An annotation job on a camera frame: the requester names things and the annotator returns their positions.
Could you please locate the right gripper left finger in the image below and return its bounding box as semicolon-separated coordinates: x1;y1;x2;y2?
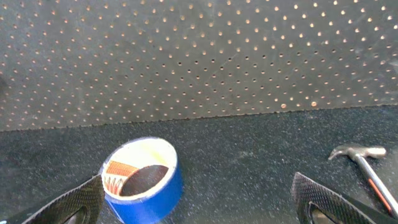
21;174;106;224

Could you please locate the roll of blue tape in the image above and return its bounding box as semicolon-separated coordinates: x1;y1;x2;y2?
99;136;184;224

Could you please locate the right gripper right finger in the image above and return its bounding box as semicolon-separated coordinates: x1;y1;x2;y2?
290;172;398;224

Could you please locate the hammer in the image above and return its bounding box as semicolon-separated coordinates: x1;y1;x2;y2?
328;143;398;218

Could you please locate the black pegboard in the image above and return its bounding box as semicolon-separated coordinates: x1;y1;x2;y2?
0;0;398;132

